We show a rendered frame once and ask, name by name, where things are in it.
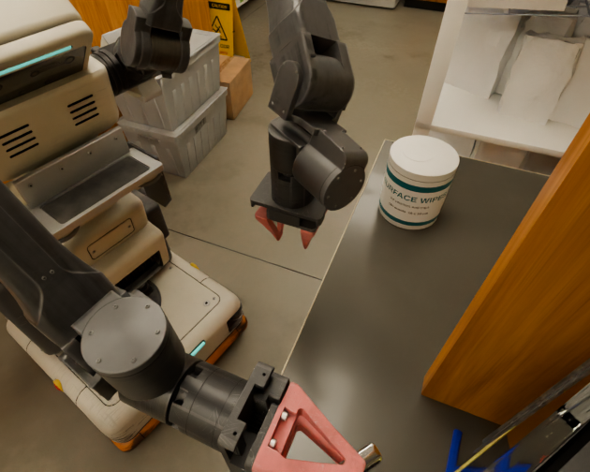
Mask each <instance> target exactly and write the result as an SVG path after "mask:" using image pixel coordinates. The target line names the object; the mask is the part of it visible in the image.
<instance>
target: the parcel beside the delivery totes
mask: <svg viewBox="0 0 590 472"><path fill-rule="evenodd" d="M219 77H220V86H223V87H228V89H227V91H228V94H227V95H226V106H227V119H230V120H234V119H235V118H236V117H237V115H238V114H239V113H240V111H241V110H242V108H243V107H244V105H245V104H246V102H247V101H248V100H249V98H250V97H251V95H253V85H252V74H251V64H250V58H243V57H235V56H227V55H221V54H219Z"/></svg>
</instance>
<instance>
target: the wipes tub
mask: <svg viewBox="0 0 590 472"><path fill-rule="evenodd" d="M459 161H460V159H459V156H458V154H457V152H456V151H455V150H454V149H453V148H452V147H451V146H450V145H449V144H447V143H446V142H444V141H443V140H439V139H436V138H433V137H428V136H420V135H415V136H407V137H403V138H400V139H399V140H397V141H396V142H395V143H394V144H393V145H392V146H391V150H390V154H389V159H388V163H387V167H386V171H385V176H384V180H383V185H382V189H381V194H380V198H379V204H378V207H379V211H380V212H381V214H382V215H383V217H384V218H385V219H386V220H387V221H389V222H390V223H392V224H393V225H394V226H396V227H399V228H402V229H425V228H428V227H430V226H431V225H433V223H434V222H435V221H436V219H437V217H438V215H439V213H440V210H441V208H442V205H443V203H444V200H445V198H446V196H447V194H448V191H449V189H450V185H451V182H452V180H453V177H454V174H455V172H456V170H457V168H458V165H459Z"/></svg>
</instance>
